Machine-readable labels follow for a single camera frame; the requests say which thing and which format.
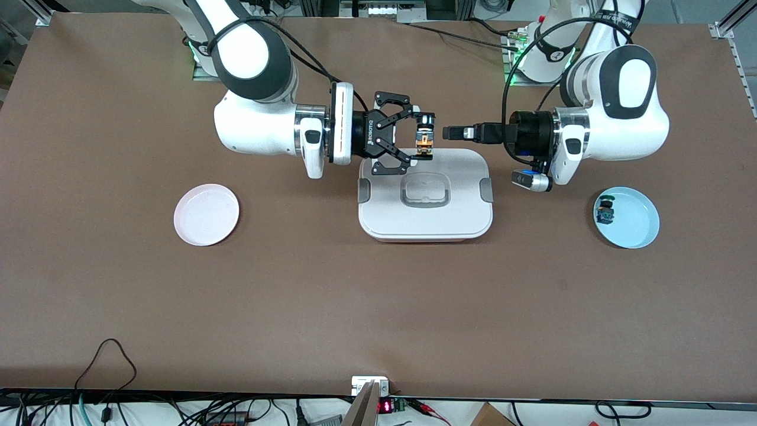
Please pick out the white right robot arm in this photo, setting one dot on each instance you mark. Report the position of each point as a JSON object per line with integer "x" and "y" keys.
{"x": 248, "y": 53}

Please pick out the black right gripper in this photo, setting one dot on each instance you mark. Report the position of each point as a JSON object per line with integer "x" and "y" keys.
{"x": 368, "y": 134}

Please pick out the pink round plate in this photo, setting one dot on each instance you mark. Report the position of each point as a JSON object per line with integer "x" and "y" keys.
{"x": 207, "y": 216}

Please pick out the white lidded storage box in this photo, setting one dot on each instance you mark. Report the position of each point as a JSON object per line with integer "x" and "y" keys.
{"x": 426, "y": 222}

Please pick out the red digit display module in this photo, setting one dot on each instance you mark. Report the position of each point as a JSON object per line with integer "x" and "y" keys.
{"x": 385, "y": 406}

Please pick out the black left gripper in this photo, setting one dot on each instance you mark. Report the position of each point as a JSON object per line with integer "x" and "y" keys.
{"x": 523, "y": 132}

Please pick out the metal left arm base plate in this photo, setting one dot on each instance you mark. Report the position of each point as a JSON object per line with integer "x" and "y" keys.
{"x": 510, "y": 80}

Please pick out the metal frame white connectors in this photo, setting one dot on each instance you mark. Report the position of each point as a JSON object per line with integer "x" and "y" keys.
{"x": 378, "y": 9}

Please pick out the brown cardboard piece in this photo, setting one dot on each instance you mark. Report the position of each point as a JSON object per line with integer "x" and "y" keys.
{"x": 491, "y": 417}

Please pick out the light blue round plate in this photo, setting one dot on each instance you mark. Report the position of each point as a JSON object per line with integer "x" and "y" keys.
{"x": 636, "y": 219}

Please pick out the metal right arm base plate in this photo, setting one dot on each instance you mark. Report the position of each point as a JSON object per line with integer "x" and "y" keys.
{"x": 201, "y": 72}

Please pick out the green push button switch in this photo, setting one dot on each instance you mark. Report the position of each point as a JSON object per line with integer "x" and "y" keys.
{"x": 605, "y": 212}

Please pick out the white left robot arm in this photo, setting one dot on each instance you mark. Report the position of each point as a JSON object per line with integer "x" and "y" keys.
{"x": 627, "y": 89}

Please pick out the aluminium frame profile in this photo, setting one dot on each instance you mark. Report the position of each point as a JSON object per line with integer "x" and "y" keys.
{"x": 44, "y": 15}
{"x": 730, "y": 23}

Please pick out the small white mounted device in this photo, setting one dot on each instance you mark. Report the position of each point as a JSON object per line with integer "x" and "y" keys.
{"x": 362, "y": 381}

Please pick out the orange push button switch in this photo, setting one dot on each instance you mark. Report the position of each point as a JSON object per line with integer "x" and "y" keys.
{"x": 424, "y": 141}

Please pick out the grey box latch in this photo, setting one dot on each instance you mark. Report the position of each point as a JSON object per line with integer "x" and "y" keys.
{"x": 486, "y": 189}
{"x": 364, "y": 190}

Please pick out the perforated metal rail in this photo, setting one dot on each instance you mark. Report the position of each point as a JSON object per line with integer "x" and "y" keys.
{"x": 746, "y": 83}

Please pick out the grey aluminium bar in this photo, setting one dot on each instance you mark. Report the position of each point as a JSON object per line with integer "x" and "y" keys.
{"x": 362, "y": 411}

